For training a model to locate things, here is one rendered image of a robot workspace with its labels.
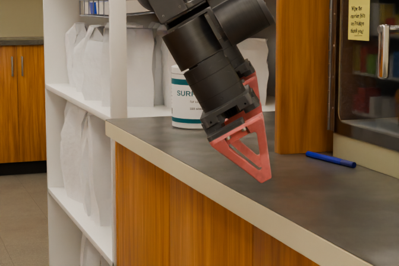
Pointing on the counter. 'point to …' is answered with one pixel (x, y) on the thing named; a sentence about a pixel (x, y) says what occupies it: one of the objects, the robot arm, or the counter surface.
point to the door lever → (383, 43)
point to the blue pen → (331, 159)
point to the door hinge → (330, 50)
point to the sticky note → (358, 19)
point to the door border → (332, 47)
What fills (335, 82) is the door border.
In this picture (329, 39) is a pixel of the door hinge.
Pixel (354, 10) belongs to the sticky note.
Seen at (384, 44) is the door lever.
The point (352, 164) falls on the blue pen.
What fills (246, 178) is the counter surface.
